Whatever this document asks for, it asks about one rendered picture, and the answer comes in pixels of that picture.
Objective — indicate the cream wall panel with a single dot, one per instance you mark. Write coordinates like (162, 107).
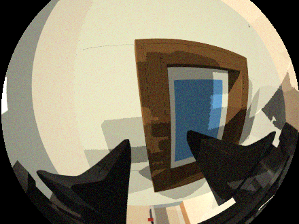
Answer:
(105, 82)

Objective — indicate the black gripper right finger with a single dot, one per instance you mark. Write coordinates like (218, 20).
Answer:
(225, 165)

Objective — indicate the dark brown picture frame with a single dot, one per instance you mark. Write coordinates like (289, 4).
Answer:
(187, 86)

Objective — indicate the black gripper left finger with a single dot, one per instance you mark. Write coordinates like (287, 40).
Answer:
(102, 188)

